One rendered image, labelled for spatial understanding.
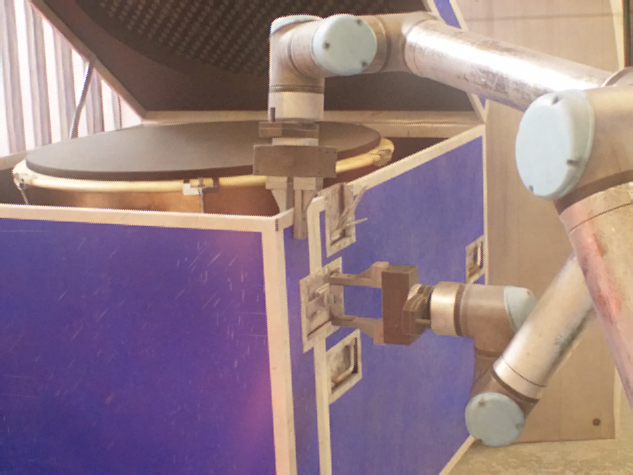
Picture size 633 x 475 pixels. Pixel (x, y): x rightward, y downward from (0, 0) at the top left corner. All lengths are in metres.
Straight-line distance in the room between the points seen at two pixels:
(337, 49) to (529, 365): 0.55
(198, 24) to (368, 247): 0.97
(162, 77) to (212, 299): 1.31
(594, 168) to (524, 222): 1.90
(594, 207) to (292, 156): 0.71
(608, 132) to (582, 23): 1.85
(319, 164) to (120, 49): 1.31
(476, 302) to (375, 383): 0.44
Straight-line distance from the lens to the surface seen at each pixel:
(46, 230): 2.01
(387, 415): 2.27
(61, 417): 2.11
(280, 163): 1.80
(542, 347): 1.68
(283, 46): 1.77
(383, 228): 2.17
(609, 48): 3.07
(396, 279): 1.86
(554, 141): 1.21
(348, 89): 2.86
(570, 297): 1.65
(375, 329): 1.92
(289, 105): 1.77
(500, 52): 1.56
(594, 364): 3.24
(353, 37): 1.67
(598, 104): 1.23
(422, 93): 2.80
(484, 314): 1.81
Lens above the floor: 1.31
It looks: 12 degrees down
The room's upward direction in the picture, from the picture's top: 3 degrees counter-clockwise
